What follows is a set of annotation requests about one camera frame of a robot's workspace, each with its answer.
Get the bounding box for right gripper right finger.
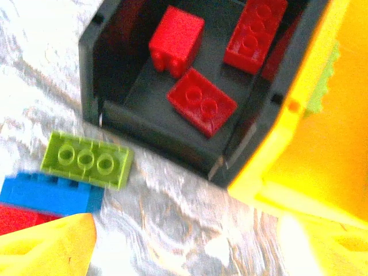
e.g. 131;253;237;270
277;214;368;276

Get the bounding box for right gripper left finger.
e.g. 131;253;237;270
0;212;97;276

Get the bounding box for red short lego brick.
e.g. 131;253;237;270
148;5;205;78
0;202;63;236
166;68;239;140

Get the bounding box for blue long lego brick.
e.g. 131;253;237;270
0;171;105;218

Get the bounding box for lime long lego brick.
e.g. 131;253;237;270
304;40;342;118
40;131;135;192

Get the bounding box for red long lego brick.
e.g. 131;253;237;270
223;0;289;75

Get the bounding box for yellow plastic bin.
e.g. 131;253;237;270
228;0;368;231

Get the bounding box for black plastic bin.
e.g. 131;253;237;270
78;0;331;187

